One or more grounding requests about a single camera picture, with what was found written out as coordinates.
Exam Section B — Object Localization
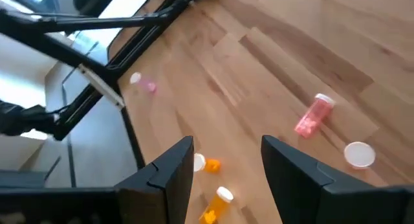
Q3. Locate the white frame bracket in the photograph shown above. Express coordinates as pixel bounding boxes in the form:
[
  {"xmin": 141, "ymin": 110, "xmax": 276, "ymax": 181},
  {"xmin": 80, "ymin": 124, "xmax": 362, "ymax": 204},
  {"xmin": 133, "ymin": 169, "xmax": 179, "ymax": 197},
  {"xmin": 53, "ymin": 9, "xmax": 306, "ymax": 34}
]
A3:
[{"xmin": 78, "ymin": 63, "xmax": 126, "ymax": 109}]

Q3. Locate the black aluminium table frame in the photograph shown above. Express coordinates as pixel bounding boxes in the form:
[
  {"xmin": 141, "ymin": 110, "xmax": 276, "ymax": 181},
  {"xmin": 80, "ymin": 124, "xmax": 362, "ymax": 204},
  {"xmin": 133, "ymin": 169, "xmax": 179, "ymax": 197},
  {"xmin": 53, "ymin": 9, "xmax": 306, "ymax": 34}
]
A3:
[{"xmin": 0, "ymin": 0, "xmax": 208, "ymax": 173}]

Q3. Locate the orange medicine bottle white cap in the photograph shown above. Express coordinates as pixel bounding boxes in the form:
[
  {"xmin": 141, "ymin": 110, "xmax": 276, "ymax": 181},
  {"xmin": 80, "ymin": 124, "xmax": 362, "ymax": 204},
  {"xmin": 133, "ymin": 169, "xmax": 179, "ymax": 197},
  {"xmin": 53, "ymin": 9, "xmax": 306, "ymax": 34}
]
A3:
[
  {"xmin": 193, "ymin": 152, "xmax": 222, "ymax": 174},
  {"xmin": 198, "ymin": 186, "xmax": 235, "ymax": 224}
]

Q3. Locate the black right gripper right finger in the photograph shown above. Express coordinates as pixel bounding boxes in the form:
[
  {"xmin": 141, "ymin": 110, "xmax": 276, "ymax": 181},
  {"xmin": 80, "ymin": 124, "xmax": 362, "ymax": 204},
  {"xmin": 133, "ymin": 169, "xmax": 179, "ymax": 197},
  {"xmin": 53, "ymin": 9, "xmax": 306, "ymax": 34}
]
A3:
[{"xmin": 261, "ymin": 135, "xmax": 405, "ymax": 224}]

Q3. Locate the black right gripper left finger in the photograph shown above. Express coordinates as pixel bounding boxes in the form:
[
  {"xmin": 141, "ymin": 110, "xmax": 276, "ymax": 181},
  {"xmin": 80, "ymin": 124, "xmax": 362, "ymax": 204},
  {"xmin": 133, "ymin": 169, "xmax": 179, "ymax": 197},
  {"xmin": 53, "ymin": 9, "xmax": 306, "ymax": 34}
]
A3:
[{"xmin": 114, "ymin": 135, "xmax": 195, "ymax": 224}]

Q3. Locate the pink medicine bottle white cap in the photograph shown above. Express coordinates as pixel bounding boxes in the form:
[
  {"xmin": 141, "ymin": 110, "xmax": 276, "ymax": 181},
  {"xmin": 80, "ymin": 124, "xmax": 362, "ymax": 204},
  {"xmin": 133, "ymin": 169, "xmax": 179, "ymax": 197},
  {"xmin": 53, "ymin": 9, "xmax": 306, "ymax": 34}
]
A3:
[
  {"xmin": 294, "ymin": 93, "xmax": 336, "ymax": 139},
  {"xmin": 130, "ymin": 71, "xmax": 158, "ymax": 95},
  {"xmin": 343, "ymin": 141, "xmax": 376, "ymax": 170}
]

